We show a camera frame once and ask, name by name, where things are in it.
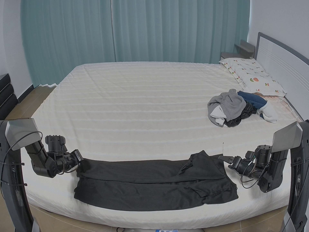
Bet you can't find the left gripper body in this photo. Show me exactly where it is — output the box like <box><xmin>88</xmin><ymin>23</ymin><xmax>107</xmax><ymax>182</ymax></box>
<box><xmin>68</xmin><ymin>149</ymin><xmax>84</xmax><ymax>172</ymax></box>

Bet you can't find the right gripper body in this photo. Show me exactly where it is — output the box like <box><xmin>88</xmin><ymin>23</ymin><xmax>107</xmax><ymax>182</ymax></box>
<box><xmin>228</xmin><ymin>156</ymin><xmax>254</xmax><ymax>178</ymax></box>

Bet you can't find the black T-shirt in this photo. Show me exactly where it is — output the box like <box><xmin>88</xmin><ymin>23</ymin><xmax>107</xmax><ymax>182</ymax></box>
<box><xmin>74</xmin><ymin>150</ymin><xmax>239</xmax><ymax>212</ymax></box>

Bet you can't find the pile of clothes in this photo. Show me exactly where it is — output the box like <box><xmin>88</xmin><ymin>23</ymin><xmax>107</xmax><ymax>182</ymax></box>
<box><xmin>208</xmin><ymin>89</ymin><xmax>278</xmax><ymax>129</ymax></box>

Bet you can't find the bed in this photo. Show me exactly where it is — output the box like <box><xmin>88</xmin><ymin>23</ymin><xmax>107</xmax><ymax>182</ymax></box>
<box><xmin>4</xmin><ymin>32</ymin><xmax>309</xmax><ymax>224</ymax></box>

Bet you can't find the white printed pillow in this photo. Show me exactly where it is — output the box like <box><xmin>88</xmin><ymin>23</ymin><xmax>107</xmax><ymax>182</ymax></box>
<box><xmin>219</xmin><ymin>57</ymin><xmax>288</xmax><ymax>98</ymax></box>

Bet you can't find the black chest of drawers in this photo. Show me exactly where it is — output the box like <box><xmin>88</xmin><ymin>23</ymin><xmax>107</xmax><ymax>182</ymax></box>
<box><xmin>0</xmin><ymin>74</ymin><xmax>19</xmax><ymax>120</ymax></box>

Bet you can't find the grey bedside table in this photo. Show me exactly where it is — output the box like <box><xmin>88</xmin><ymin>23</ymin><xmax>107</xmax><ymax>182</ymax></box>
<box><xmin>220</xmin><ymin>40</ymin><xmax>256</xmax><ymax>60</ymax></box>

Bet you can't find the blue-green curtain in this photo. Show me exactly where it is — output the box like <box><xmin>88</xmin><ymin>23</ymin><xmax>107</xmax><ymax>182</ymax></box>
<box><xmin>20</xmin><ymin>0</ymin><xmax>250</xmax><ymax>87</ymax></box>

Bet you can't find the black cable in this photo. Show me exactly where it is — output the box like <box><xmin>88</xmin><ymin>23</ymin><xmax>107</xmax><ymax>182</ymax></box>
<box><xmin>0</xmin><ymin>131</ymin><xmax>43</xmax><ymax>178</ymax></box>
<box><xmin>240</xmin><ymin>175</ymin><xmax>261</xmax><ymax>185</ymax></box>

